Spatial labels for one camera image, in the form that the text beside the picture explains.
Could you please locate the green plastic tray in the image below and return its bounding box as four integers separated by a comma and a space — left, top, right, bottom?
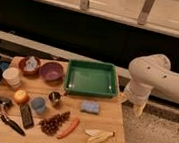
64, 59, 118, 98

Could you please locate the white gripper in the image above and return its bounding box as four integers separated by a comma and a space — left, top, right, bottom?
119, 80, 151, 117

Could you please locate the yellow corn cob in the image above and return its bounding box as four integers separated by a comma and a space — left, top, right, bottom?
84, 129, 114, 143

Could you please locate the orange carrot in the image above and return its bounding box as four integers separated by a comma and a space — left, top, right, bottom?
56, 117, 80, 139

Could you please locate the purple bowl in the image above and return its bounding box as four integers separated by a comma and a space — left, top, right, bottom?
39, 61, 64, 81

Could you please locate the red bowl with plastic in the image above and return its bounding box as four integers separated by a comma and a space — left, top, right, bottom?
18, 56, 41, 76

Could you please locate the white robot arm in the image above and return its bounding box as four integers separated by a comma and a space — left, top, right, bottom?
121, 54, 179, 117

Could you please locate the orange apple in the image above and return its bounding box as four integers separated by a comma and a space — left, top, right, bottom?
13, 90, 29, 105

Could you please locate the white paper cup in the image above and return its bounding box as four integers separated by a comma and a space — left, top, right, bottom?
2, 67, 21, 89

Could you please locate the black remote control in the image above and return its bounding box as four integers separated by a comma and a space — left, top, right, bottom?
20, 104, 34, 129

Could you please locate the small metal cup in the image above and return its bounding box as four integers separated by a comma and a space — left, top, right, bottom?
49, 91, 61, 107

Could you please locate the black handled can opener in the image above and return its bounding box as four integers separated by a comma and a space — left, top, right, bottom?
0, 96, 25, 136

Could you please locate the blue plastic cup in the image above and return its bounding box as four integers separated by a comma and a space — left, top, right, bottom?
31, 97, 46, 114

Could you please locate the bunch of dark grapes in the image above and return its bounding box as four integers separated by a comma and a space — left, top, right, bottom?
39, 111, 71, 136

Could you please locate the blue sponge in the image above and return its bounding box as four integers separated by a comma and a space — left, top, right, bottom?
80, 101, 100, 115

